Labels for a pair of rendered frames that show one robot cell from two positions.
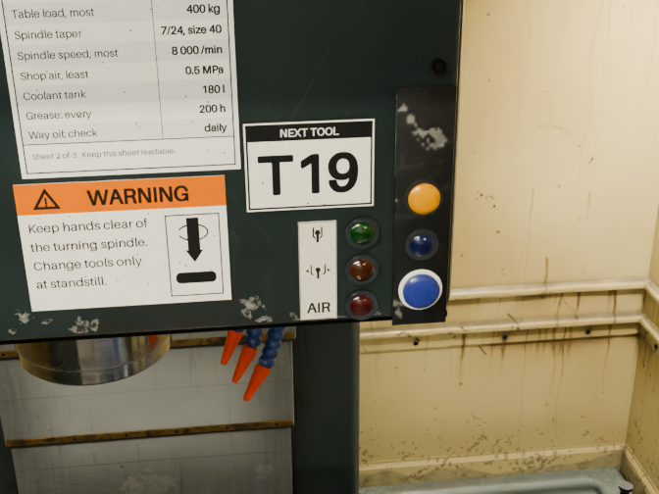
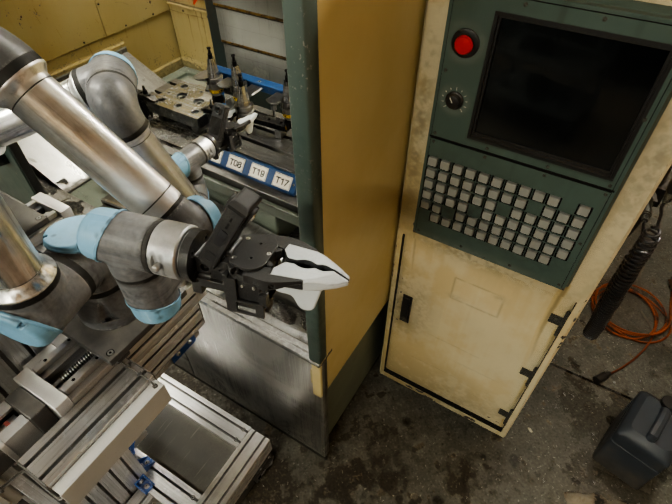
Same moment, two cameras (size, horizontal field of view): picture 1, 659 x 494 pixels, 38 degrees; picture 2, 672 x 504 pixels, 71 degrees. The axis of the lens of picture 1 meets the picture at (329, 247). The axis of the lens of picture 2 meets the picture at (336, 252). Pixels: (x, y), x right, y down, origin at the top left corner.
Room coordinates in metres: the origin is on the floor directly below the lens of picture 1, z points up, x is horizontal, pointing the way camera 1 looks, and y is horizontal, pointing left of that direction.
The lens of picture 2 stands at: (-0.23, -1.34, 2.01)
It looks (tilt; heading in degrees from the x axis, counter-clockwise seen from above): 46 degrees down; 38
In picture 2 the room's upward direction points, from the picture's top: straight up
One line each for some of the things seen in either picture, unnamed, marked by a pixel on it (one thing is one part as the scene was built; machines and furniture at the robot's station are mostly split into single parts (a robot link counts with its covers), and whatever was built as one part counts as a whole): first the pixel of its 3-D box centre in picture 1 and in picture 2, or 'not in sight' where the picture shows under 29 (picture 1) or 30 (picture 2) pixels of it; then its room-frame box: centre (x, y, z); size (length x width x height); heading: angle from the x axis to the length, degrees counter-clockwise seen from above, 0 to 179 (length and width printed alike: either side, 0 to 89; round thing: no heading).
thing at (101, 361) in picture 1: (90, 295); not in sight; (0.87, 0.24, 1.55); 0.16 x 0.16 x 0.12
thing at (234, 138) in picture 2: not in sight; (221, 138); (0.60, -0.23, 1.16); 0.12 x 0.08 x 0.09; 6
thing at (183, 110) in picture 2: not in sight; (191, 103); (0.90, 0.34, 0.96); 0.29 x 0.23 x 0.05; 96
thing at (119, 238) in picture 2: not in sight; (127, 240); (-0.04, -0.83, 1.56); 0.11 x 0.08 x 0.09; 111
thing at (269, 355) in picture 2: not in sight; (123, 297); (0.23, 0.17, 0.40); 2.08 x 0.07 x 0.80; 96
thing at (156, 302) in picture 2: not in sight; (155, 278); (-0.02, -0.83, 1.46); 0.11 x 0.08 x 0.11; 21
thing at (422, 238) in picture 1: (422, 244); not in sight; (0.70, -0.07, 1.68); 0.02 x 0.01 x 0.02; 96
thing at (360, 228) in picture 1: (362, 232); not in sight; (0.69, -0.03, 1.69); 0.02 x 0.01 x 0.02; 96
